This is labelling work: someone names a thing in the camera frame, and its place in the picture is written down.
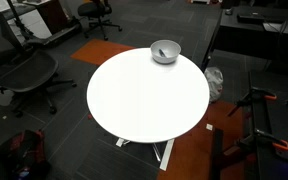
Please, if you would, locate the white plastic bag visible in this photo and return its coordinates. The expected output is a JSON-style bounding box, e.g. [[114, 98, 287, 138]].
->
[[203, 66, 225, 103]]

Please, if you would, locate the black padded office chair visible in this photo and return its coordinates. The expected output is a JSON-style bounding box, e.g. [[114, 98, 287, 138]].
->
[[77, 0, 124, 42]]

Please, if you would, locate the black electric scooter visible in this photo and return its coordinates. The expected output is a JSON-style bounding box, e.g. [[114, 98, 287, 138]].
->
[[5, 0, 84, 48]]

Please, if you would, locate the black clamp with orange handle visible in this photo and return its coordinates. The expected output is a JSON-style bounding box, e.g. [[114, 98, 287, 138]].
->
[[227, 87, 278, 118], [232, 128, 288, 158]]

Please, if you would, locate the black stand post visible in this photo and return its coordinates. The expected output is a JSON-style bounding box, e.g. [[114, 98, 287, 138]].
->
[[209, 128, 226, 180]]

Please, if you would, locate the black mesh office chair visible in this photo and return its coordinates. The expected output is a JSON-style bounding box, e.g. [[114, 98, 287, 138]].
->
[[0, 5, 78, 118]]

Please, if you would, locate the dark brown cabinet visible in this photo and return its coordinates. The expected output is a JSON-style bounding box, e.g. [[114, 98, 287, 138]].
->
[[33, 0, 76, 35]]

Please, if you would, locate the black office desk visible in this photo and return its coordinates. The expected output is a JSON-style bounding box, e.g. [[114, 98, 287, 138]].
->
[[201, 4, 288, 72]]

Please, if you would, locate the white drawer cabinet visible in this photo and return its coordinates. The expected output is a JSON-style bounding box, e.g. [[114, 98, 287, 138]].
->
[[3, 8, 53, 41]]

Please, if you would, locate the silver metal bowl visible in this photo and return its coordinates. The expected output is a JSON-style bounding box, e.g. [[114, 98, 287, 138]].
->
[[149, 39, 182, 65]]

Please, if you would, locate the white table base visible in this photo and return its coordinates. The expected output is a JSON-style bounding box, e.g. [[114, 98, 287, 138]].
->
[[115, 137, 176, 172]]

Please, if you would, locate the black flat device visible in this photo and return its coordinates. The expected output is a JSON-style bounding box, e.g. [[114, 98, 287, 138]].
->
[[236, 12, 267, 25]]

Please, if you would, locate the red and black backpack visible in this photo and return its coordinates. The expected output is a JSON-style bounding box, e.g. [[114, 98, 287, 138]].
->
[[0, 129, 52, 180]]

